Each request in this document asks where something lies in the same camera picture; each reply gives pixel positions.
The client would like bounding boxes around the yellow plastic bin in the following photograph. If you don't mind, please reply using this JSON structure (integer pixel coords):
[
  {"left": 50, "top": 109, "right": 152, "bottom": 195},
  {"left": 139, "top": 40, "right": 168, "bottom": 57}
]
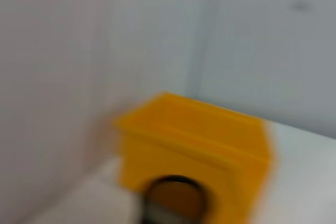
[{"left": 112, "top": 91, "right": 277, "bottom": 224}]

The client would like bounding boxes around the black mesh pen holder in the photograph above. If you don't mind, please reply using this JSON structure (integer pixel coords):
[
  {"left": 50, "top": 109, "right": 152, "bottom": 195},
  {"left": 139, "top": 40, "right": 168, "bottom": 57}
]
[{"left": 141, "top": 175, "right": 211, "bottom": 224}]

